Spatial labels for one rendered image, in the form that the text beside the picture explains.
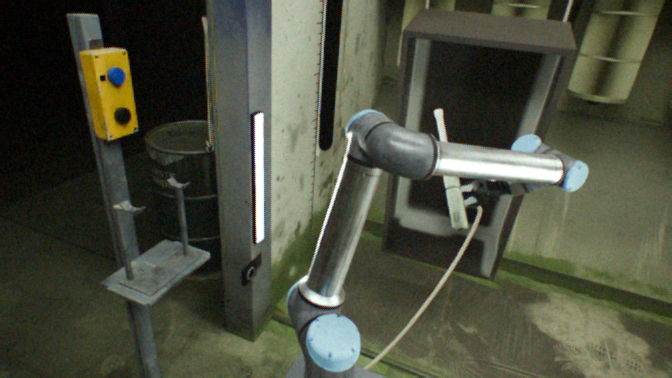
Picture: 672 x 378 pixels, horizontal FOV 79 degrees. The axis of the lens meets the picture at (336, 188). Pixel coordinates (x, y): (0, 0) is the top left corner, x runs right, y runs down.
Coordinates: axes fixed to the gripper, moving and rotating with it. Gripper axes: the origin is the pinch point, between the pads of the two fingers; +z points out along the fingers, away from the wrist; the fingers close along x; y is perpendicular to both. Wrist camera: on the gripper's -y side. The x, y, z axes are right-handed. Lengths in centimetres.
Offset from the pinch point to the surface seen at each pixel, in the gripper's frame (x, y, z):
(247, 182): 22, -39, 75
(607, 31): 99, 109, -61
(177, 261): -12, -67, 84
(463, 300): -35, 110, 55
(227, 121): 44, -54, 68
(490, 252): -12, 85, 22
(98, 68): 35, -110, 49
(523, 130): 38, 53, -17
